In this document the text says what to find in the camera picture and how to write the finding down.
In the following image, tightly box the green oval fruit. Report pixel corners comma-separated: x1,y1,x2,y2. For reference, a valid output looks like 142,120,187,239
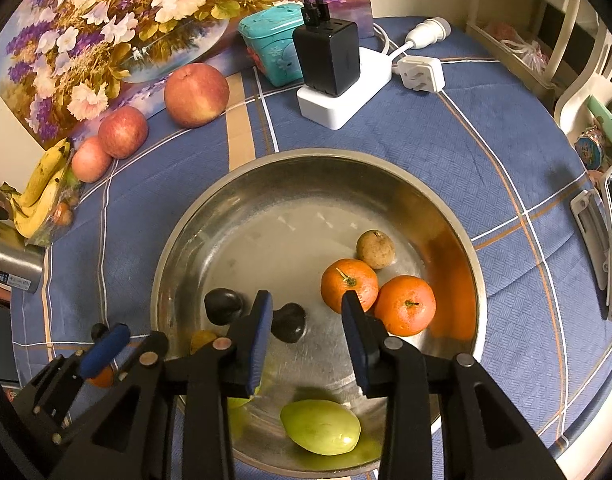
280,399,361,456
228,385,263,409

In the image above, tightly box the blue plaid tablecloth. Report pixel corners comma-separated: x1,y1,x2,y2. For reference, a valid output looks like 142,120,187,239
10,15,612,480

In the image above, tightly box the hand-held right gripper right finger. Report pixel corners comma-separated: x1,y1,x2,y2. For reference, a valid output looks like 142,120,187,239
341,291,567,480

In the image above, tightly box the metal thermos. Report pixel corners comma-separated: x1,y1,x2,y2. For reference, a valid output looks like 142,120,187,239
0,220,45,295

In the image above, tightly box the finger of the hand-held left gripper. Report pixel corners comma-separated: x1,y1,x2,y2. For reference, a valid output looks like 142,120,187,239
16,324,130,461
48,323,109,368

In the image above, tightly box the yellow banana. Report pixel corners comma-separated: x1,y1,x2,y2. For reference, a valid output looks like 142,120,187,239
0,160,67,239
13,137,71,207

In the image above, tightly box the round decorated tin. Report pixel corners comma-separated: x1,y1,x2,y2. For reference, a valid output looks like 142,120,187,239
575,127,610,167

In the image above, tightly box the white round connector with cable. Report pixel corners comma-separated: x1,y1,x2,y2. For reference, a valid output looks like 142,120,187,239
373,17,451,57

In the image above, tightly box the green book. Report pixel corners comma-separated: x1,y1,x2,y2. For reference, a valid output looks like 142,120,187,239
586,95,612,138

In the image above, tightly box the stainless steel bowl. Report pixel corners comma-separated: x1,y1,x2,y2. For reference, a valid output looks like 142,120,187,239
150,149,488,479

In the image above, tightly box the red apple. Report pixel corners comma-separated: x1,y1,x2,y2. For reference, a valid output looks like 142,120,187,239
71,136,113,183
98,106,149,160
164,63,231,129

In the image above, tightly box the black charger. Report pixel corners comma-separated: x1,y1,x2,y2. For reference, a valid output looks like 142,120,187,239
292,19,361,97

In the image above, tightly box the pink plastic bag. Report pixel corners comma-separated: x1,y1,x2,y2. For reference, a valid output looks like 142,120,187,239
486,22,550,74

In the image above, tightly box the white flat device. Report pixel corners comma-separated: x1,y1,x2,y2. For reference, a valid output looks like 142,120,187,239
570,190,612,291

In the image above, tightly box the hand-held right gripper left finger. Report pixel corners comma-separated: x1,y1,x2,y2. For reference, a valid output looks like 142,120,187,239
48,290,275,480

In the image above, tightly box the clear plastic bag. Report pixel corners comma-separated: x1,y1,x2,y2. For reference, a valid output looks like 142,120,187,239
33,162,85,247

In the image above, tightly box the brown round fruit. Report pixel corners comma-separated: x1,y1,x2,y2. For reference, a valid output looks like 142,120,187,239
356,230,397,270

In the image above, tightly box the dark purple plum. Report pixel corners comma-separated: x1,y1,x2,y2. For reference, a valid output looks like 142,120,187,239
271,303,307,344
204,288,245,326

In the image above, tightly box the white power strip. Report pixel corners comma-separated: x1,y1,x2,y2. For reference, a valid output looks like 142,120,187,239
297,47,393,130

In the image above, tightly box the white chair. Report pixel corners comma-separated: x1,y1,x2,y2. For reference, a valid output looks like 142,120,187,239
456,0,612,128

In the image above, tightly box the white plug adapter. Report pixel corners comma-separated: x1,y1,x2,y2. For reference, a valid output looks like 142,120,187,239
397,56,445,93

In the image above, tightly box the floral painting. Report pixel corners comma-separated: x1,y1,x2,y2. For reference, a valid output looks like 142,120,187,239
0,0,374,150

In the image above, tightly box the teal box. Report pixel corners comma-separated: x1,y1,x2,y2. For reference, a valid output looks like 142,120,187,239
237,4,311,87

